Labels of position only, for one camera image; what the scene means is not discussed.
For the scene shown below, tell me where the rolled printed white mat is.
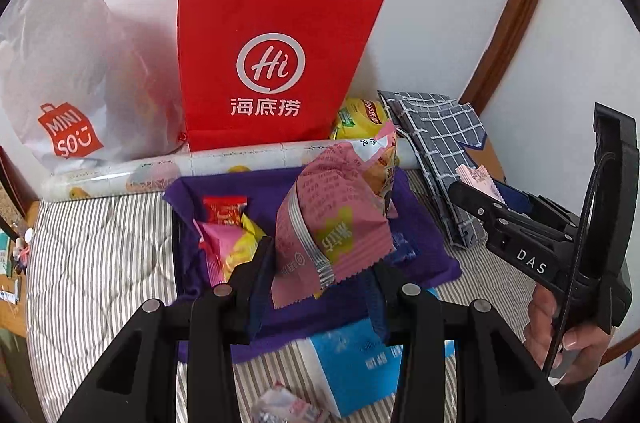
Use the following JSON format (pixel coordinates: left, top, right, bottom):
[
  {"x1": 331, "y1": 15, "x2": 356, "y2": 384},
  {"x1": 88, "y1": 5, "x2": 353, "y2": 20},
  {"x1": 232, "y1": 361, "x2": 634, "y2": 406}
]
[{"x1": 42, "y1": 138, "x2": 417, "y2": 203}]

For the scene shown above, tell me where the wooden furniture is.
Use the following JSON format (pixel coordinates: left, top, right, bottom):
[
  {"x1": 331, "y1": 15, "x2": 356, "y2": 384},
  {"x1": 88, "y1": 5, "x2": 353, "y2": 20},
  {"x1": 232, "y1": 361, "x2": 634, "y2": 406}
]
[{"x1": 0, "y1": 213, "x2": 30, "y2": 340}]

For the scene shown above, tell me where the yellow chips bag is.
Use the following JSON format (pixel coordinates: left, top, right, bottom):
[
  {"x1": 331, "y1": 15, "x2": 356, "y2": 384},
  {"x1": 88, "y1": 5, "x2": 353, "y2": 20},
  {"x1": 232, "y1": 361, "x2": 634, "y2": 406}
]
[{"x1": 330, "y1": 98, "x2": 396, "y2": 142}]

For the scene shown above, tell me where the wooden headboard frame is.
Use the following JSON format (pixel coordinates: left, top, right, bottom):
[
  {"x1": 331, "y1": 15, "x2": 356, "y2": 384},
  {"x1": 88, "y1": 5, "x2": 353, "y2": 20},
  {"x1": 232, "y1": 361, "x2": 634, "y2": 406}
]
[{"x1": 457, "y1": 0, "x2": 559, "y2": 118}]

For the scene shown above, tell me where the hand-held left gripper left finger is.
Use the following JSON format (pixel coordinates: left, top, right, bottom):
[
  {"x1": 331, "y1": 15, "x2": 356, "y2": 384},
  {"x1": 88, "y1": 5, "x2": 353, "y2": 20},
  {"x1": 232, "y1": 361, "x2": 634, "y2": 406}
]
[{"x1": 57, "y1": 235, "x2": 277, "y2": 423}]

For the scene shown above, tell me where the blue snack packet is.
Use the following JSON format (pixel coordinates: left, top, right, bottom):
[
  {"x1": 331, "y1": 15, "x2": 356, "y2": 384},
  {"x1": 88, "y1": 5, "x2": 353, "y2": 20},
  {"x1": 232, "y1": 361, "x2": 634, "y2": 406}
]
[{"x1": 391, "y1": 230, "x2": 417, "y2": 267}]

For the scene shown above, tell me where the purple towel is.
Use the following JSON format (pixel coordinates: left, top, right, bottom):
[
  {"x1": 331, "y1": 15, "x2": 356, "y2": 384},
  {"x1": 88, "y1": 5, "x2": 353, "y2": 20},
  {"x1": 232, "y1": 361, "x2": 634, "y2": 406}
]
[{"x1": 163, "y1": 166, "x2": 462, "y2": 365}]

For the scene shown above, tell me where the folded checkered cloth with star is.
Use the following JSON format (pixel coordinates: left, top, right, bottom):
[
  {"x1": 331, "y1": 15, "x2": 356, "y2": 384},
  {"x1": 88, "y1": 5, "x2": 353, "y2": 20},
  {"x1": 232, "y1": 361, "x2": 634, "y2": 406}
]
[{"x1": 377, "y1": 90, "x2": 507, "y2": 249}]

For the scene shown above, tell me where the person's right hand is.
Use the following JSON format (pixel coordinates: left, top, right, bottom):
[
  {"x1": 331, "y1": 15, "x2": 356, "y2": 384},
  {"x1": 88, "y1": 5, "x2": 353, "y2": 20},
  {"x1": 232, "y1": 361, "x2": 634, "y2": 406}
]
[{"x1": 523, "y1": 285, "x2": 622, "y2": 385}]

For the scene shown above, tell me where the red paper bag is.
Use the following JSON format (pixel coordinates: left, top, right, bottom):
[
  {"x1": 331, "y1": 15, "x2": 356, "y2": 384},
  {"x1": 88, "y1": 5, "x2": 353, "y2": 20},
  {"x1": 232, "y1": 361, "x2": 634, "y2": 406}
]
[{"x1": 176, "y1": 0, "x2": 386, "y2": 152}]

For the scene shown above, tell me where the pink and yellow snack packet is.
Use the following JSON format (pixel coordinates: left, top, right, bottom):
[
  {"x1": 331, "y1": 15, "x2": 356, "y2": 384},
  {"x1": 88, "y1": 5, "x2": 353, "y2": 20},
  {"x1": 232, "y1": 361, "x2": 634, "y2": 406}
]
[{"x1": 194, "y1": 213, "x2": 268, "y2": 287}]

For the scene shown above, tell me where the small red candy packet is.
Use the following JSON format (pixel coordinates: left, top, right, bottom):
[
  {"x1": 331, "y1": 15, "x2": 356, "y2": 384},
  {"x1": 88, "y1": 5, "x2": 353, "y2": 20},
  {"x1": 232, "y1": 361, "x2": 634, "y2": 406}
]
[{"x1": 202, "y1": 196, "x2": 249, "y2": 225}]

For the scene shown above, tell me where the blue tissue pack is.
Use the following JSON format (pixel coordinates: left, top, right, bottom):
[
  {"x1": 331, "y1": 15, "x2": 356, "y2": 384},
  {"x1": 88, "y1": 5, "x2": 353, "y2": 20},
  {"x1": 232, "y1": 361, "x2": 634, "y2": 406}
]
[{"x1": 307, "y1": 318, "x2": 457, "y2": 419}]

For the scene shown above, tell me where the large pink snack packet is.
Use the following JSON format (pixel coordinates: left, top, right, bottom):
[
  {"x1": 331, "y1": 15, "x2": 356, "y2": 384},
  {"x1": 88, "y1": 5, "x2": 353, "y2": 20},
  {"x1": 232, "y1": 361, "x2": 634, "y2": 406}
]
[{"x1": 270, "y1": 122, "x2": 401, "y2": 311}]

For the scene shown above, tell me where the white plastic bag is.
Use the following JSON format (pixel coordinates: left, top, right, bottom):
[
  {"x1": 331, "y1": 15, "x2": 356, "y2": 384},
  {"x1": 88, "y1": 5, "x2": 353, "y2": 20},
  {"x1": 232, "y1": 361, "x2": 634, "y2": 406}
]
[{"x1": 0, "y1": 0, "x2": 189, "y2": 174}]

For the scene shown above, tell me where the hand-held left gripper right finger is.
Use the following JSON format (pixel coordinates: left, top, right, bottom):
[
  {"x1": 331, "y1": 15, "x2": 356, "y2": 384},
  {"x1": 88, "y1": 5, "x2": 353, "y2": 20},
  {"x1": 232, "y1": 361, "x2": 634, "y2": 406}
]
[{"x1": 364, "y1": 260, "x2": 573, "y2": 423}]

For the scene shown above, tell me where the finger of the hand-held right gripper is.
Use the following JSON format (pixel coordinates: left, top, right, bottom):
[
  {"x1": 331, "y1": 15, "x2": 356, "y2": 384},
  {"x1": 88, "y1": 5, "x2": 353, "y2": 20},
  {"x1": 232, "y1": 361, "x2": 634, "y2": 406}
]
[
  {"x1": 494, "y1": 180, "x2": 566, "y2": 224},
  {"x1": 446, "y1": 180, "x2": 508, "y2": 249}
]

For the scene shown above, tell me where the small pink candy packet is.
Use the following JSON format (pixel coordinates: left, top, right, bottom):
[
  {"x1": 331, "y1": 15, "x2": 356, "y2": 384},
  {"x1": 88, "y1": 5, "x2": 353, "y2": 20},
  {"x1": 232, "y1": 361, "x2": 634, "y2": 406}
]
[{"x1": 456, "y1": 164, "x2": 507, "y2": 205}]

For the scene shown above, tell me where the small clear wrapped packet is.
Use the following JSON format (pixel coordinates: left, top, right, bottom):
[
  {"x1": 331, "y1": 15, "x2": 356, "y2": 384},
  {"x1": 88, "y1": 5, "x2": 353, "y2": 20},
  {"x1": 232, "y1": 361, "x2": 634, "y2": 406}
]
[{"x1": 251, "y1": 383, "x2": 331, "y2": 423}]

